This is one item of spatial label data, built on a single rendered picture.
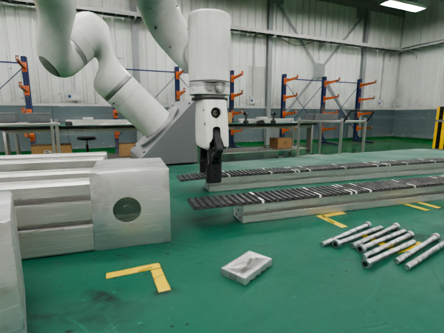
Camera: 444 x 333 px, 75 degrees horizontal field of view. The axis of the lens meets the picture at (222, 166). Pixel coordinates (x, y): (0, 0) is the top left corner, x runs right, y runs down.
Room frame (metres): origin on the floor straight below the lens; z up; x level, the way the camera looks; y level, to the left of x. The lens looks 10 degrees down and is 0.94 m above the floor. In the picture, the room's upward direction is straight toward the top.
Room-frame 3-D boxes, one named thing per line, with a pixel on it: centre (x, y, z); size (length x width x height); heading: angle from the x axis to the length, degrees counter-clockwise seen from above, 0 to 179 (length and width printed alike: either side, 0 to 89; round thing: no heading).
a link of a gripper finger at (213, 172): (0.57, 0.01, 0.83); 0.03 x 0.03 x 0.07; 18
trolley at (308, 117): (4.51, -1.71, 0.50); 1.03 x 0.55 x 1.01; 28
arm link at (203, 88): (0.61, 0.02, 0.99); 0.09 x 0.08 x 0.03; 18
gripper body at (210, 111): (0.61, 0.03, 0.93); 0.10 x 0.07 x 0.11; 18
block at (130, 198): (0.39, 0.13, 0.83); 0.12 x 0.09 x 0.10; 18
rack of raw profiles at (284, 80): (9.61, -3.54, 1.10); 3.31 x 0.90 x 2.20; 113
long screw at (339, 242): (0.36, -0.18, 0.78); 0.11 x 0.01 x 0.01; 124
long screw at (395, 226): (0.36, -0.20, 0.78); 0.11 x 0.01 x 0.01; 124
